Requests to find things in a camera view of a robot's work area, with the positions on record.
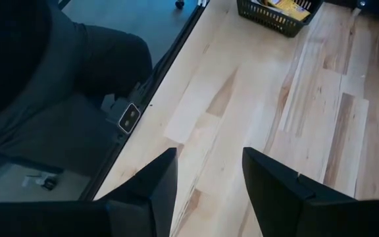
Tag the silver metal bracket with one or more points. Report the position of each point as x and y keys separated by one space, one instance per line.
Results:
x=110 y=108

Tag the person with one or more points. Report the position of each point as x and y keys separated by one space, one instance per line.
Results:
x=44 y=82

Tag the yellow staple box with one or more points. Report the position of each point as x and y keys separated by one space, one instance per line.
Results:
x=289 y=9
x=259 y=1

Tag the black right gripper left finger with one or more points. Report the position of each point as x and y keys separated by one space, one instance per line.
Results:
x=77 y=219

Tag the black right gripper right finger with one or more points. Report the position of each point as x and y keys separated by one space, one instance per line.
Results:
x=324 y=217

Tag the black mesh flat tray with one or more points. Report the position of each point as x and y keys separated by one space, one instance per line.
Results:
x=268 y=19

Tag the black chair caster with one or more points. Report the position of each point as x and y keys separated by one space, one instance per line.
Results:
x=179 y=4

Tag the white-rimmed table-level camera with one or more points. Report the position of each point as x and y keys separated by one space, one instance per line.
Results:
x=129 y=118

